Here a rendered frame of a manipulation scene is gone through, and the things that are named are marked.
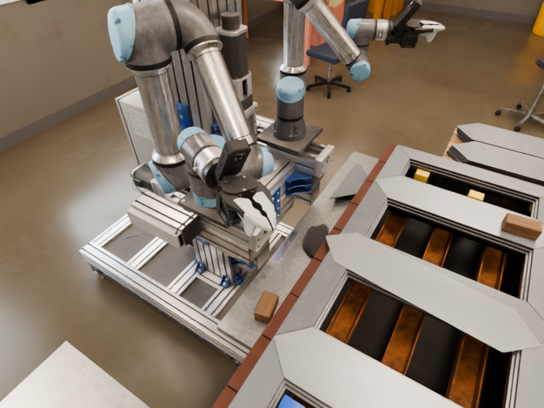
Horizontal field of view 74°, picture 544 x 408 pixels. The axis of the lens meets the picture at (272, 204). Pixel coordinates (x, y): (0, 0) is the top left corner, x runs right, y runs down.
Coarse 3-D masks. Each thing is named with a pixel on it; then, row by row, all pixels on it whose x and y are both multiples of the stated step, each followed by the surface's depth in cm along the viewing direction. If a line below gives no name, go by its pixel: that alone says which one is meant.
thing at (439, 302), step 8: (440, 280) 125; (448, 280) 125; (456, 280) 125; (432, 288) 123; (440, 288) 123; (448, 288) 123; (456, 288) 122; (432, 296) 120; (440, 296) 120; (448, 296) 120; (456, 296) 120; (424, 304) 118; (432, 304) 118; (440, 304) 118; (448, 304) 118; (432, 312) 116; (440, 312) 116; (448, 312) 116
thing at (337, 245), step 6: (342, 234) 141; (348, 234) 141; (354, 234) 141; (336, 240) 139; (342, 240) 139; (348, 240) 139; (330, 246) 137; (336, 246) 137; (342, 246) 137; (336, 252) 135; (336, 258) 132
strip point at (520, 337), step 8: (512, 320) 114; (520, 320) 114; (512, 328) 112; (520, 328) 112; (528, 328) 112; (512, 336) 110; (520, 336) 110; (528, 336) 110; (504, 344) 108; (512, 344) 108; (520, 344) 108; (528, 344) 108; (536, 344) 108
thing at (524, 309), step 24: (408, 168) 175; (432, 168) 173; (504, 192) 162; (432, 216) 150; (504, 240) 139; (432, 264) 130; (528, 264) 131; (336, 288) 125; (480, 288) 122; (528, 288) 123; (528, 312) 116; (288, 384) 102
